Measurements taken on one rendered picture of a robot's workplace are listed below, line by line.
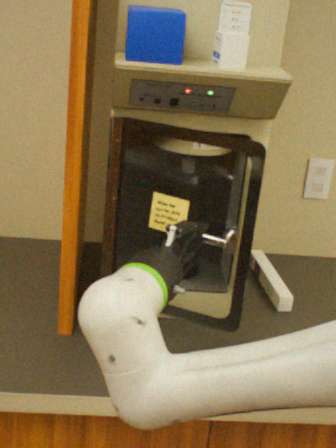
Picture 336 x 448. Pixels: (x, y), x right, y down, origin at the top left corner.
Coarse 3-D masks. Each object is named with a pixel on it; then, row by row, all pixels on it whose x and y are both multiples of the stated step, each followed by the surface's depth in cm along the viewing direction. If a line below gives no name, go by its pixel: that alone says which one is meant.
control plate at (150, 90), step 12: (132, 84) 122; (144, 84) 122; (156, 84) 121; (168, 84) 121; (180, 84) 121; (192, 84) 121; (132, 96) 125; (144, 96) 125; (156, 96) 125; (168, 96) 125; (180, 96) 125; (192, 96) 125; (204, 96) 125; (216, 96) 125; (228, 96) 124; (168, 108) 129; (180, 108) 129; (192, 108) 128; (204, 108) 128; (216, 108) 128; (228, 108) 128
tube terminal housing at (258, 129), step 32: (128, 0) 124; (160, 0) 124; (192, 0) 125; (256, 0) 125; (288, 0) 126; (192, 32) 127; (256, 32) 128; (256, 64) 130; (192, 128) 134; (224, 128) 134; (256, 128) 135
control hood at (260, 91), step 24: (120, 72) 119; (144, 72) 118; (168, 72) 118; (192, 72) 118; (216, 72) 119; (240, 72) 119; (264, 72) 121; (120, 96) 125; (240, 96) 124; (264, 96) 124
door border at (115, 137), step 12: (120, 120) 130; (120, 132) 131; (120, 144) 132; (108, 156) 133; (108, 192) 136; (108, 204) 137; (108, 216) 138; (108, 228) 139; (108, 240) 140; (108, 252) 141; (108, 264) 142; (108, 276) 143
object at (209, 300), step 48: (144, 144) 130; (192, 144) 126; (240, 144) 123; (144, 192) 133; (192, 192) 129; (240, 192) 126; (144, 240) 137; (240, 240) 129; (192, 288) 136; (240, 288) 132
